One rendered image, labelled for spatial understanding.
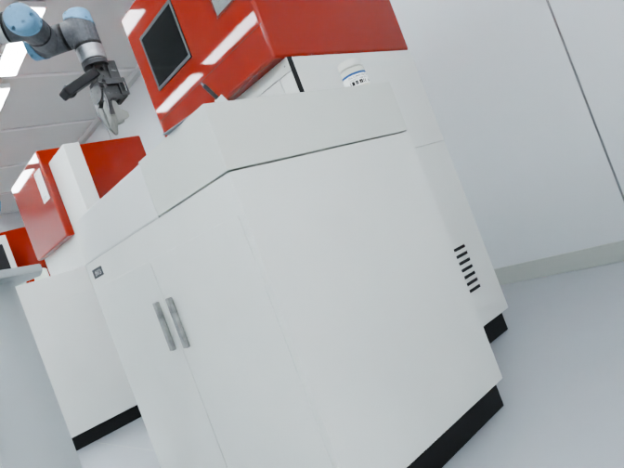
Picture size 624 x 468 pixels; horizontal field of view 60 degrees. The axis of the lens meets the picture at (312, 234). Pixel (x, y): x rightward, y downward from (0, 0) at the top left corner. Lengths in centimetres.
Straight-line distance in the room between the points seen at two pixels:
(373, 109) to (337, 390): 74
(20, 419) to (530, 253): 252
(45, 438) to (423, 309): 97
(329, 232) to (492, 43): 204
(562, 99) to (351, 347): 203
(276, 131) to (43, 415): 89
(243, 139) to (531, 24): 208
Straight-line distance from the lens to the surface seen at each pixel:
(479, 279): 225
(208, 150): 116
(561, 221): 305
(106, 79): 164
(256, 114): 121
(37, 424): 152
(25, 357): 153
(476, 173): 319
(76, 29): 171
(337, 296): 120
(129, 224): 157
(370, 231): 132
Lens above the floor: 63
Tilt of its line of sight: 1 degrees up
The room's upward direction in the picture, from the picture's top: 21 degrees counter-clockwise
